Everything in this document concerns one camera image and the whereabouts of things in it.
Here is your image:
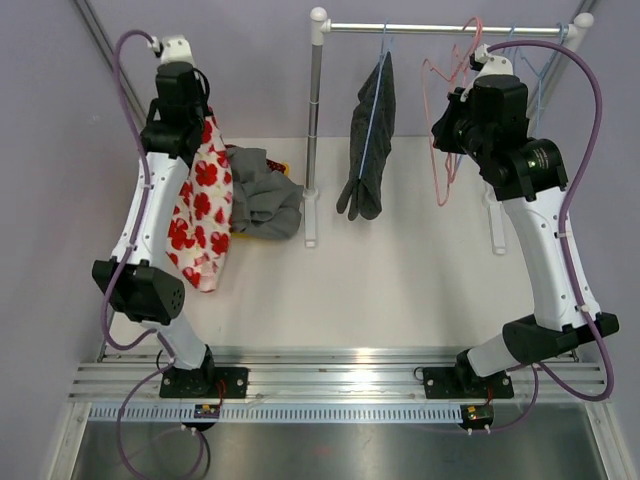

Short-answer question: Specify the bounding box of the pink hanger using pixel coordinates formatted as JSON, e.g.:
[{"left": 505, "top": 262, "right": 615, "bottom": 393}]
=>
[
  {"left": 421, "top": 49, "right": 464, "bottom": 207},
  {"left": 445, "top": 16, "right": 483, "bottom": 184}
]

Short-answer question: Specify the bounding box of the dark grey dotted skirt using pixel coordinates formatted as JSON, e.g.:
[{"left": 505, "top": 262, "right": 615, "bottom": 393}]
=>
[{"left": 336, "top": 53, "right": 396, "bottom": 221}]

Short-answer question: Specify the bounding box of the blue hanger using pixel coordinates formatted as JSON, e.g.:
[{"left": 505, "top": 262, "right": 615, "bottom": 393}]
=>
[
  {"left": 528, "top": 50, "right": 569, "bottom": 137},
  {"left": 358, "top": 20, "right": 393, "bottom": 180},
  {"left": 502, "top": 47, "right": 539, "bottom": 78}
]

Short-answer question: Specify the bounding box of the plain grey skirt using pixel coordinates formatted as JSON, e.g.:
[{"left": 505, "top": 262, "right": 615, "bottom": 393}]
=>
[{"left": 224, "top": 146, "right": 305, "bottom": 242}]

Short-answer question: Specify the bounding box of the white red floral skirt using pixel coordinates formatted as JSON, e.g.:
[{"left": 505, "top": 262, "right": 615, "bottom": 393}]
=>
[{"left": 166, "top": 114, "right": 234, "bottom": 293}]

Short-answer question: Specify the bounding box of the red white polka-dot skirt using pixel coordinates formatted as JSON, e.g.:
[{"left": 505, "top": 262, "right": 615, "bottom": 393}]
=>
[{"left": 266, "top": 158, "right": 290, "bottom": 176}]

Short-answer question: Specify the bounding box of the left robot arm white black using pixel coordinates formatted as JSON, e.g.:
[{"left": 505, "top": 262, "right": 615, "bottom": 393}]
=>
[{"left": 92, "top": 61, "right": 217, "bottom": 398}]

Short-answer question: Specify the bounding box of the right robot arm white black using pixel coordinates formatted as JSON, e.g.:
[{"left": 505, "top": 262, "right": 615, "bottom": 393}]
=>
[{"left": 432, "top": 74, "right": 619, "bottom": 396}]

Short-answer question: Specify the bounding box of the yellow plastic tray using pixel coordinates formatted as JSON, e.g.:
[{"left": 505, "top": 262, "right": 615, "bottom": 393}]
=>
[{"left": 227, "top": 159, "right": 294, "bottom": 239}]

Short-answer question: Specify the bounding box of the silver white clothes rack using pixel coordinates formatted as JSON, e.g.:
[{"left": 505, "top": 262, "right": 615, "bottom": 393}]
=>
[{"left": 303, "top": 1, "right": 601, "bottom": 256}]

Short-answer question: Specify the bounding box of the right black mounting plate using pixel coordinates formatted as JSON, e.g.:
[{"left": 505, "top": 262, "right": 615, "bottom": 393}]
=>
[{"left": 422, "top": 367, "right": 514, "bottom": 400}]

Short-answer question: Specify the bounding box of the black mounting plate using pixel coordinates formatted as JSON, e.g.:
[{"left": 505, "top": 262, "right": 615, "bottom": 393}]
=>
[
  {"left": 159, "top": 367, "right": 249, "bottom": 400},
  {"left": 422, "top": 367, "right": 514, "bottom": 400}
]

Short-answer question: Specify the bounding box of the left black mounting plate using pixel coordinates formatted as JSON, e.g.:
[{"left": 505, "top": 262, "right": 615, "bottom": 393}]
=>
[{"left": 159, "top": 367, "right": 249, "bottom": 400}]

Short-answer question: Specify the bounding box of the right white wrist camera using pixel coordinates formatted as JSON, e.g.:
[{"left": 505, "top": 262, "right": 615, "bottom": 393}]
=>
[{"left": 465, "top": 44, "right": 514, "bottom": 95}]

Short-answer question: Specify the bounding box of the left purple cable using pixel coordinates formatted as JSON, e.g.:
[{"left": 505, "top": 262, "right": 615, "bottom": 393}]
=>
[{"left": 99, "top": 29, "right": 211, "bottom": 479}]

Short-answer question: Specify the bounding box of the aluminium rail base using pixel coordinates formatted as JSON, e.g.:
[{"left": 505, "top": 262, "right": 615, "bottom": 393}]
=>
[{"left": 68, "top": 344, "right": 614, "bottom": 405}]

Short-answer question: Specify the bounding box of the white slotted cable duct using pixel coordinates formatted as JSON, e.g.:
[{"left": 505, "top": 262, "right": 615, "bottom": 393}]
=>
[{"left": 89, "top": 402, "right": 462, "bottom": 424}]

